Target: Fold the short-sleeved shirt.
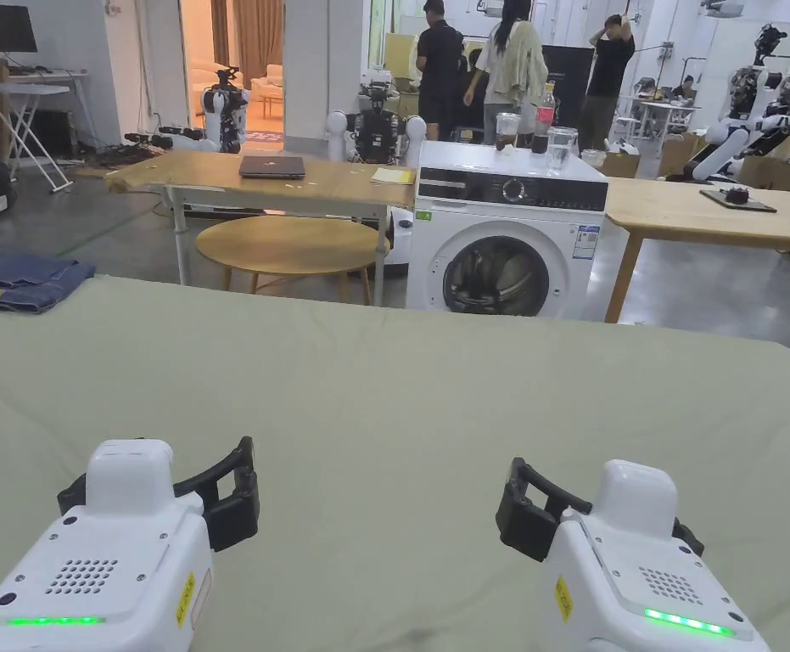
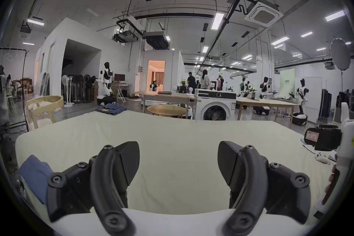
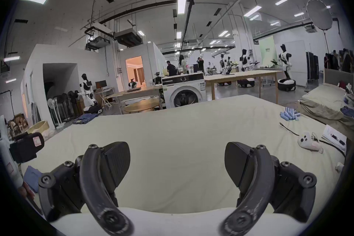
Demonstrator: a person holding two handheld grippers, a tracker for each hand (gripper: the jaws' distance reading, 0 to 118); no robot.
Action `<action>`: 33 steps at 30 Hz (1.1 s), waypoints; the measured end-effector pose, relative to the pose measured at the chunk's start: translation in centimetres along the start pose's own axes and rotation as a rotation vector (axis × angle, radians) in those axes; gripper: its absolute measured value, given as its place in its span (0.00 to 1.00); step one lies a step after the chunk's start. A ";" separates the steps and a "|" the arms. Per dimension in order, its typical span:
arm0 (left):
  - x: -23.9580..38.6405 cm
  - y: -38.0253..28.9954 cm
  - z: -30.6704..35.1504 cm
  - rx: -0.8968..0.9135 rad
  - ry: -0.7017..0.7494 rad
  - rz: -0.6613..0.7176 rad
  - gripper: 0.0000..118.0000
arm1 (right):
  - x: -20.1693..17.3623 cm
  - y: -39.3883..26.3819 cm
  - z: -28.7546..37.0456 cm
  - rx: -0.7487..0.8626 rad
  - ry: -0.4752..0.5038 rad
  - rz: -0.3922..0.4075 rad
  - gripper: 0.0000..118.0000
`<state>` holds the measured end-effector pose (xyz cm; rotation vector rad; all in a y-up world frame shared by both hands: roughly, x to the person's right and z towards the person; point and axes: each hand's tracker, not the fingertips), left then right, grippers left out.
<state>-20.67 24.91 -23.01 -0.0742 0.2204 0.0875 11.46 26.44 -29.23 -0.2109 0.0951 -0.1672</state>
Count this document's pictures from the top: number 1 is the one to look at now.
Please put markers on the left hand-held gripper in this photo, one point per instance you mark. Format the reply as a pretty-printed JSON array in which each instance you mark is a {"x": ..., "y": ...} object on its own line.
[{"x": 96, "y": 584}]

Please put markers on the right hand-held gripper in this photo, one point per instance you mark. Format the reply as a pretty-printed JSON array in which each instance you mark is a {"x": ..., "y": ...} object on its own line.
[{"x": 646, "y": 584}]

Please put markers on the bed with pale green sheet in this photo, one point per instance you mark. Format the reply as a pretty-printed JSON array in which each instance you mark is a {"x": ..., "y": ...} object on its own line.
[{"x": 394, "y": 387}]

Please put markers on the blue denim jeans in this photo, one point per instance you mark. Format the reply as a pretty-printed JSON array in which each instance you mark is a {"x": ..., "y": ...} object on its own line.
[{"x": 21, "y": 282}]

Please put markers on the white washing machine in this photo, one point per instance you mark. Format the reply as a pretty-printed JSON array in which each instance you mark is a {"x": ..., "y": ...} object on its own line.
[{"x": 503, "y": 238}]

